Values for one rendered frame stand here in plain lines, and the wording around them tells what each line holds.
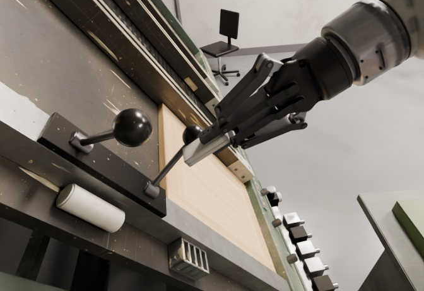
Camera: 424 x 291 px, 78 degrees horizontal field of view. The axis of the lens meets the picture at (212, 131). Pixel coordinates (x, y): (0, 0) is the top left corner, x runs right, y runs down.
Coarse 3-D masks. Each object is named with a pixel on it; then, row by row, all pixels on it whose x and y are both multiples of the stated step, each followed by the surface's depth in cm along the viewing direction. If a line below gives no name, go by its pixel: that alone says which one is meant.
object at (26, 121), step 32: (0, 96) 27; (0, 128) 26; (32, 128) 28; (32, 160) 29; (64, 160) 30; (96, 192) 33; (160, 224) 40; (192, 224) 46; (224, 256) 49; (256, 288) 61; (288, 288) 71
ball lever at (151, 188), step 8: (192, 128) 39; (200, 128) 39; (184, 136) 39; (192, 136) 38; (176, 160) 39; (168, 168) 39; (160, 176) 38; (144, 184) 38; (152, 184) 38; (144, 192) 37; (152, 192) 38
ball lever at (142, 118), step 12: (120, 120) 24; (132, 120) 24; (144, 120) 24; (108, 132) 27; (120, 132) 24; (132, 132) 24; (144, 132) 24; (72, 144) 30; (84, 144) 30; (132, 144) 24
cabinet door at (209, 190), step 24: (168, 120) 71; (168, 144) 62; (192, 168) 67; (216, 168) 85; (168, 192) 50; (192, 192) 59; (216, 192) 73; (240, 192) 94; (216, 216) 63; (240, 216) 79; (240, 240) 67; (264, 264) 72
